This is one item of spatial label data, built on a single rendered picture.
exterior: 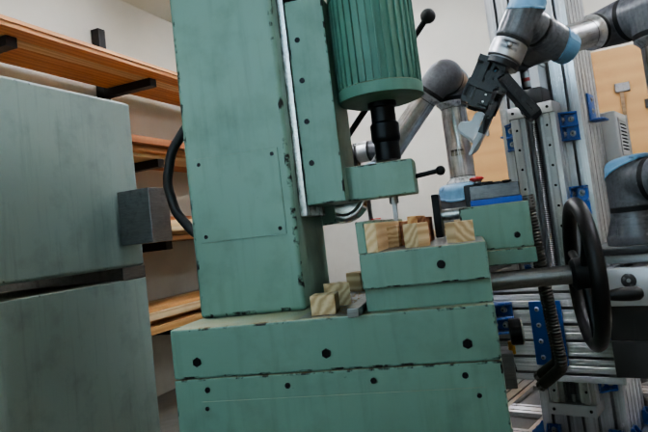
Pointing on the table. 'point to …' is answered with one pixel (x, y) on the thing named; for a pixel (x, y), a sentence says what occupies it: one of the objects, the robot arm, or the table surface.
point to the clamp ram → (442, 215)
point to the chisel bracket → (382, 180)
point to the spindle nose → (385, 130)
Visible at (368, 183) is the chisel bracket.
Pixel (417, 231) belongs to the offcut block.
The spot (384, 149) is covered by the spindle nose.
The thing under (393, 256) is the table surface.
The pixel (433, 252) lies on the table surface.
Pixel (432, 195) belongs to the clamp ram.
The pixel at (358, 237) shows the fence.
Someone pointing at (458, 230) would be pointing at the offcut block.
